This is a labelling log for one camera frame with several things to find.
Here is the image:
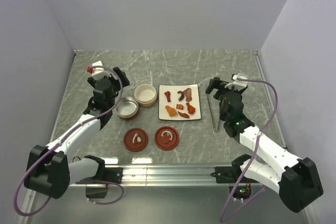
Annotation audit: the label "metal tongs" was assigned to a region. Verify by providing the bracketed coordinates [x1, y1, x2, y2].
[206, 95, 219, 133]

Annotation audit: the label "red bone-shaped meat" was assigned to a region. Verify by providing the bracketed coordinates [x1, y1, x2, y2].
[164, 91, 171, 102]

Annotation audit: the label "orange fried nugget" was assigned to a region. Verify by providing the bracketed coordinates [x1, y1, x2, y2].
[165, 105, 177, 117]

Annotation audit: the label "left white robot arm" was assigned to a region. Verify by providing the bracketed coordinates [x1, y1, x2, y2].
[23, 67, 130, 199]

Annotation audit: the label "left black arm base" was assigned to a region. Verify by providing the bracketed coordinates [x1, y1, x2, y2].
[84, 155, 124, 205]

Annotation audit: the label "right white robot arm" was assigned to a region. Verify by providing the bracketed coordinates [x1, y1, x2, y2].
[205, 73, 323, 213]

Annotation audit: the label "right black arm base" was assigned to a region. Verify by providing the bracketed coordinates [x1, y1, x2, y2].
[211, 154, 256, 200]

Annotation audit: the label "white pink bowl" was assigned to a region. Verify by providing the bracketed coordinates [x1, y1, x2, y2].
[134, 84, 157, 107]

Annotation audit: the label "steel bowl red base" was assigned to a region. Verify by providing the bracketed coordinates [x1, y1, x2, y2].
[116, 96, 139, 120]

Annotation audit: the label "red chicken drumstick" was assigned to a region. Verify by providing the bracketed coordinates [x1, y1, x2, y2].
[186, 102, 196, 114]

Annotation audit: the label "white rectangular plate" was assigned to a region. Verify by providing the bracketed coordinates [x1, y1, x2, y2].
[158, 84, 202, 121]

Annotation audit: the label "pork belly cube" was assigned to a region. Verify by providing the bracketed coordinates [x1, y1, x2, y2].
[176, 104, 183, 110]

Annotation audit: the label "brown chicken wing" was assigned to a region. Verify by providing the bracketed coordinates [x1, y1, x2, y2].
[178, 112, 190, 119]

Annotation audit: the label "red lid left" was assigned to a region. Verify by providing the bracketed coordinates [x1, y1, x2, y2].
[123, 128, 149, 152]

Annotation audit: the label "red lid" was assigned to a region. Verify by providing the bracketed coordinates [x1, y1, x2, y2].
[123, 128, 149, 152]
[154, 126, 179, 151]

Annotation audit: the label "red lid right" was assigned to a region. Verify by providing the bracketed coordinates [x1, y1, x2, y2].
[154, 126, 179, 151]

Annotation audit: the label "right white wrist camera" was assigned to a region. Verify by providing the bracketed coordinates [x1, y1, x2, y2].
[225, 73, 248, 90]

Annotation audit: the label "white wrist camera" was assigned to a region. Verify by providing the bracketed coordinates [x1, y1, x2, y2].
[87, 61, 108, 75]
[225, 73, 248, 90]

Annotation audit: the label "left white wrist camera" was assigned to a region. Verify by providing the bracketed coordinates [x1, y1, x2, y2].
[87, 61, 108, 75]

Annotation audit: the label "aluminium front rail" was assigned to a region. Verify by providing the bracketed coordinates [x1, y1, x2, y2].
[106, 163, 234, 188]

